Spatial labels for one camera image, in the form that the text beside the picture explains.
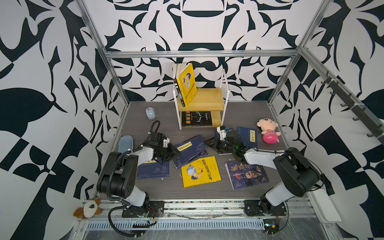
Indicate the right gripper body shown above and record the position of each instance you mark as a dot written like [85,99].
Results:
[223,146]

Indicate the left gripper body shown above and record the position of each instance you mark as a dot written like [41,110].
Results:
[167,153]

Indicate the navy book yellow label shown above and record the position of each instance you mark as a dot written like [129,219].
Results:
[190,150]

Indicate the yellow cartoon book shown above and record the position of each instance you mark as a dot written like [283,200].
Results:
[201,171]
[187,83]

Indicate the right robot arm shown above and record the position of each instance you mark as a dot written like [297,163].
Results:
[297,174]

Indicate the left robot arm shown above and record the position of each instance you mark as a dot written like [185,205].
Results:
[118,176]

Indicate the light blue alarm clock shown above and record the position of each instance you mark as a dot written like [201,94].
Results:
[151,114]

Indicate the black Murphy law book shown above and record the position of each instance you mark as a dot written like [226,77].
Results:
[196,119]

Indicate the plush doll pink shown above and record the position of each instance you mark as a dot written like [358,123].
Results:
[268,128]

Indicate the black barcode book on shelf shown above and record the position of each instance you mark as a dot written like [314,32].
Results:
[176,68]

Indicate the white wooden book shelf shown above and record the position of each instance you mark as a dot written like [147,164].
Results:
[207,99]

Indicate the brown white plush toy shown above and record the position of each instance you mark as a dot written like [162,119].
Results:
[91,208]

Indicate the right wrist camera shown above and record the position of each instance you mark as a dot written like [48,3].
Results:
[222,132]

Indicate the wall hook rail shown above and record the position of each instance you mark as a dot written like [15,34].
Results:
[351,102]

